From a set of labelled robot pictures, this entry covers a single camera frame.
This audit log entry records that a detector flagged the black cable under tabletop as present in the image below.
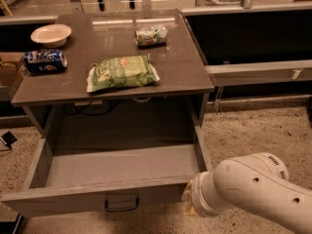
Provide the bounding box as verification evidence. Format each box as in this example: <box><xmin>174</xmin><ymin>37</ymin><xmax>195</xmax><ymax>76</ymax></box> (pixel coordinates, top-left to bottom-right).
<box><xmin>62</xmin><ymin>100</ymin><xmax>121</xmax><ymax>118</ymax></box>

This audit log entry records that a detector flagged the grey wooden drawer cabinet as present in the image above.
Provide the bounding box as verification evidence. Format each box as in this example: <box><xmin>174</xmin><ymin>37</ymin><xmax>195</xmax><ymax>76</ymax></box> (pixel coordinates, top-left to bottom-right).
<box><xmin>12</xmin><ymin>10</ymin><xmax>214</xmax><ymax>131</ymax></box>

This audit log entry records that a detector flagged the white paper bowl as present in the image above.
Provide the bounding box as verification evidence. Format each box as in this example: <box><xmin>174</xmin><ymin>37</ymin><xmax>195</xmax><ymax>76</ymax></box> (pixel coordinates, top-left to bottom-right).
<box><xmin>30</xmin><ymin>24</ymin><xmax>72</xmax><ymax>48</ymax></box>

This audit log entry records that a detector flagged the black metal drawer handle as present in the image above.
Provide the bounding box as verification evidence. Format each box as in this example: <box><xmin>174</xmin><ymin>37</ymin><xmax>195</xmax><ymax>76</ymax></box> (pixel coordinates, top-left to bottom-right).
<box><xmin>104</xmin><ymin>197</ymin><xmax>139</xmax><ymax>213</ymax></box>

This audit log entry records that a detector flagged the small black floor device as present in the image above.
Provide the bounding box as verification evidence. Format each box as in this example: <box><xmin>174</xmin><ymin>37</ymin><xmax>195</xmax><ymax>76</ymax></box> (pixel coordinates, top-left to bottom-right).
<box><xmin>0</xmin><ymin>132</ymin><xmax>17</xmax><ymax>149</ymax></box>

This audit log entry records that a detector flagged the grey top drawer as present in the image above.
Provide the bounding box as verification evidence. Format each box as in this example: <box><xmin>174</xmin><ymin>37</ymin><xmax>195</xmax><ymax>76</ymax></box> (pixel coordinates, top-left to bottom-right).
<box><xmin>1</xmin><ymin>128</ymin><xmax>211</xmax><ymax>217</ymax></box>

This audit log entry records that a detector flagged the blue pepsi can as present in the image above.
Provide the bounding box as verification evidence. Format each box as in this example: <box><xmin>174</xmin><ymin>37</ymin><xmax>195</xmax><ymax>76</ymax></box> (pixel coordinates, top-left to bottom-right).
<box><xmin>23</xmin><ymin>49</ymin><xmax>67</xmax><ymax>73</ymax></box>

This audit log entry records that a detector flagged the cardboard box at left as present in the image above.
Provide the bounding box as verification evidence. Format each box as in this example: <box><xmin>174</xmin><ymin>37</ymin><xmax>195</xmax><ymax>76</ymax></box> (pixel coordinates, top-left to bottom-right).
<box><xmin>0</xmin><ymin>52</ymin><xmax>24</xmax><ymax>86</ymax></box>

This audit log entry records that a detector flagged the metal railing beam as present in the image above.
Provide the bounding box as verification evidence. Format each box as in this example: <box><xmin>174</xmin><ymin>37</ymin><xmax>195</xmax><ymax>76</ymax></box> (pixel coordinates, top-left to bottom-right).
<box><xmin>206</xmin><ymin>59</ymin><xmax>312</xmax><ymax>87</ymax></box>

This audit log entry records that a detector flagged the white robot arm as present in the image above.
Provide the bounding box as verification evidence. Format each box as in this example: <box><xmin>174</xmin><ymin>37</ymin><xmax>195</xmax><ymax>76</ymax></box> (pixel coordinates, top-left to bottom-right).
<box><xmin>181</xmin><ymin>152</ymin><xmax>312</xmax><ymax>234</ymax></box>

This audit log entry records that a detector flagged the green chip bag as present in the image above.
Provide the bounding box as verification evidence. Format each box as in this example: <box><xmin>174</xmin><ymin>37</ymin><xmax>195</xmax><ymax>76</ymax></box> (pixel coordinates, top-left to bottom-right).
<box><xmin>87</xmin><ymin>55</ymin><xmax>160</xmax><ymax>93</ymax></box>

